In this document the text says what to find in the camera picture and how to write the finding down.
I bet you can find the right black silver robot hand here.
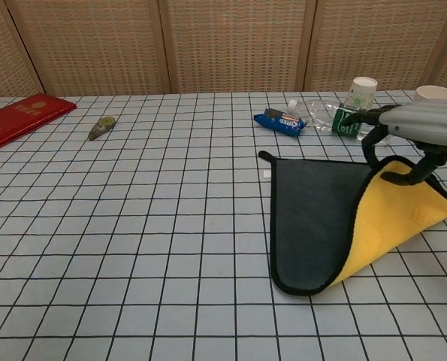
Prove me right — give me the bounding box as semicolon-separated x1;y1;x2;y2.
343;102;447;188

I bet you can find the dark grey cloth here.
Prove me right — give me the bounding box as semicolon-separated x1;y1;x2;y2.
258;150;447;296

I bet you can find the plain white paper cup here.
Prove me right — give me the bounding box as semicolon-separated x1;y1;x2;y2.
411;85;447;105

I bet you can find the paper cup with green print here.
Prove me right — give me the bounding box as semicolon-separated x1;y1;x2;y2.
344;76;379;111

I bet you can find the clear bottle with green label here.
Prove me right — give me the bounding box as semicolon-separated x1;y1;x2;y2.
286;99;392;148

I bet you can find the blue Oreo cookie pack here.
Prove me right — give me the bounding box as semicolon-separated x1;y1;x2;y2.
252;106;309;138

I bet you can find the woven bamboo folding screen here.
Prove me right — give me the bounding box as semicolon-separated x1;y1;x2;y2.
0;0;447;103

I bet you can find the white checked tablecloth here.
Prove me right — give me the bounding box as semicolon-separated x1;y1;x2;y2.
0;89;447;361

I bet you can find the green correction tape dispenser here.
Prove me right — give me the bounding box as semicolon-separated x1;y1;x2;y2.
87;116;117;142

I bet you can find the red certificate book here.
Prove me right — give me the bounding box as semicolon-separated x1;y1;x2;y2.
0;93;77;151

